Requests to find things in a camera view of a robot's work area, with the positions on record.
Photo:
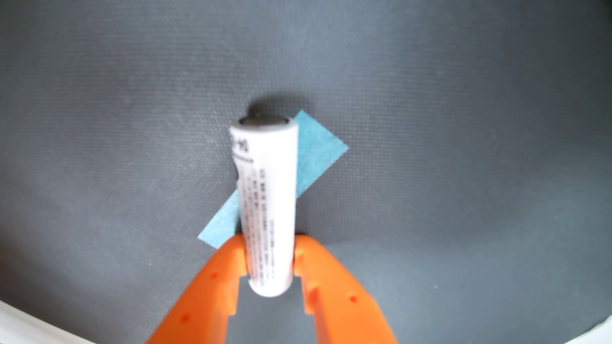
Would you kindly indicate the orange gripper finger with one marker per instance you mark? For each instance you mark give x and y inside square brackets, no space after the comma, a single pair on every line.
[201,306]
[339,306]

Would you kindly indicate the dark grey mat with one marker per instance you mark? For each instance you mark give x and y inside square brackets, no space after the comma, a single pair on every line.
[95,143]

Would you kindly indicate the white cylindrical battery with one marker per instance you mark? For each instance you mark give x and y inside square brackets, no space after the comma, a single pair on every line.
[267,200]

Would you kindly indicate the blue tape piece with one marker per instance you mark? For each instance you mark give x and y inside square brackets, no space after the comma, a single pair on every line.
[318,153]

